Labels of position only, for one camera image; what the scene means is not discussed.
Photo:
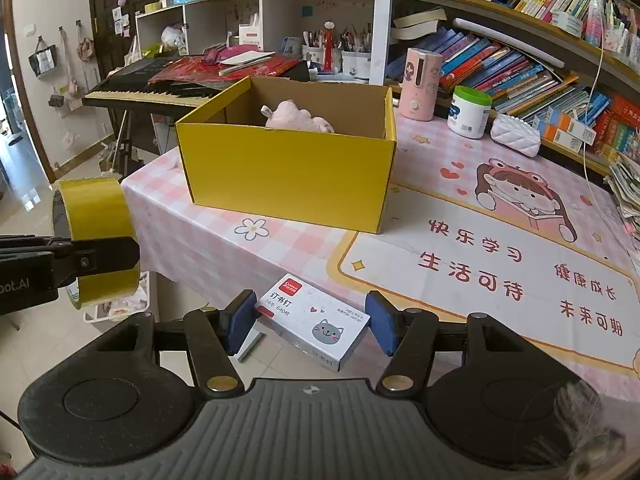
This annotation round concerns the white booklet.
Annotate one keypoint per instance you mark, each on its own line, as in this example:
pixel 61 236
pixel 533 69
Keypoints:
pixel 245 59

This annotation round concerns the black white tote bag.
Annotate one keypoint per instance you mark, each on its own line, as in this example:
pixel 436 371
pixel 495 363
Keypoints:
pixel 42 60

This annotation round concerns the black keyboard stand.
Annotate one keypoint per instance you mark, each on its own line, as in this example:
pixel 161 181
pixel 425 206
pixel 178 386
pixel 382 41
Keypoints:
pixel 122 145

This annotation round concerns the white cat print staple box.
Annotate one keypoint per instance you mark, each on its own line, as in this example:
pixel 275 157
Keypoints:
pixel 310 320

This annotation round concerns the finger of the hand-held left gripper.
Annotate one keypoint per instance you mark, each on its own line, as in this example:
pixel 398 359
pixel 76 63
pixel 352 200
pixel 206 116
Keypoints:
pixel 95 260

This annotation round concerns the orange white carton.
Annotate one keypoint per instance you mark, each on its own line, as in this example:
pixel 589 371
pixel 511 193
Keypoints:
pixel 555 135
pixel 570 122

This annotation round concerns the thick cream paged book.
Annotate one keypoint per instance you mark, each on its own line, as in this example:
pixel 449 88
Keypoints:
pixel 420 22

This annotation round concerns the black electronic keyboard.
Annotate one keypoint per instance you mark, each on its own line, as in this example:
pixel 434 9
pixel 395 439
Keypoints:
pixel 130 87

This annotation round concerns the yellow cardboard box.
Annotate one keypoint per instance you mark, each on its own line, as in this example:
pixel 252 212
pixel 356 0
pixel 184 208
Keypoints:
pixel 285 175

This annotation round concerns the white pen holder cup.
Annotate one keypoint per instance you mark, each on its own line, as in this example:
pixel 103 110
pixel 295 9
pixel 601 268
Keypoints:
pixel 356 66
pixel 312 56

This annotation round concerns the dark wooden door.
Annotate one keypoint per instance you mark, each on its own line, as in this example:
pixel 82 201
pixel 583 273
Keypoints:
pixel 107 20

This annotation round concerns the white paper bag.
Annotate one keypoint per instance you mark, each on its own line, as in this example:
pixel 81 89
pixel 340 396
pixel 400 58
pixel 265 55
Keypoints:
pixel 250 35

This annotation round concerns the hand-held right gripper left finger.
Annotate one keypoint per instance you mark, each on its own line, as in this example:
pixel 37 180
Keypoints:
pixel 237 322

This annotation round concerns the pastel spray bottle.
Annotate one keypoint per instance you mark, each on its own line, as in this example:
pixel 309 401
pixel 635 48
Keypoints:
pixel 595 20

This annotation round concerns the grey staple strip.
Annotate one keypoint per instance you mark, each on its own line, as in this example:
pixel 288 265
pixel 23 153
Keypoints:
pixel 250 345

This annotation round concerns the red tassel ornament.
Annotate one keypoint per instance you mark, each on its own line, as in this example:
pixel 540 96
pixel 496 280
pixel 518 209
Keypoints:
pixel 328 50

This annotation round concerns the wooden bookshelf white post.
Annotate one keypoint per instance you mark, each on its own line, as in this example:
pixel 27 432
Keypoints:
pixel 382 20

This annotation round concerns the grey fuzzy cloth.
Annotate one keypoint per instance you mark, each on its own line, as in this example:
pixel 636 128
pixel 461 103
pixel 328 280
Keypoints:
pixel 585 425

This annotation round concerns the white pink plastic bag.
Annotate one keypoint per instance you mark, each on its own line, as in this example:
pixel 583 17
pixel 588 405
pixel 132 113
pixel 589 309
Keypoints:
pixel 175 37

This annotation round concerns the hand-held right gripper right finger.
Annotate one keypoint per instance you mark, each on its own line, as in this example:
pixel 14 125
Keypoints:
pixel 382 325

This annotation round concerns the pink paw plush toy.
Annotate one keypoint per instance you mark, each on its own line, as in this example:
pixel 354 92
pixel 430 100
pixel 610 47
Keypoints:
pixel 297 117

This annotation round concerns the row of leaning books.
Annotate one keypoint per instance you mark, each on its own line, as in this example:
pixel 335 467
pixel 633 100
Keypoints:
pixel 500 70

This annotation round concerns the stack of papers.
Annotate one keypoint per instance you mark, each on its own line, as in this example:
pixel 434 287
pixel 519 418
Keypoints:
pixel 625 195

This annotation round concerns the white rolled paper tube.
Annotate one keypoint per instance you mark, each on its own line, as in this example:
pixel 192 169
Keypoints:
pixel 507 40

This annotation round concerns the white jar green lid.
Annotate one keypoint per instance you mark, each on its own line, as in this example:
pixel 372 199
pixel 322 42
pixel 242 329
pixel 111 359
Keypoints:
pixel 467 117

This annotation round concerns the red boxed book set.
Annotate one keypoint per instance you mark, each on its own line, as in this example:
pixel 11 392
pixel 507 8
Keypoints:
pixel 620 127

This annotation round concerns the red plastic bags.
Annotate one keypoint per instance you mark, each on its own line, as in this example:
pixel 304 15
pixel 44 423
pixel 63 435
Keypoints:
pixel 270 66

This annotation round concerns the white quilted pouch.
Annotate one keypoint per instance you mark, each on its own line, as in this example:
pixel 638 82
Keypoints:
pixel 515 136

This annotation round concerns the yellow tape roll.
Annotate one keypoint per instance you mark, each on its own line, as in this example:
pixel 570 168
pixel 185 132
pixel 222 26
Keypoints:
pixel 97 210

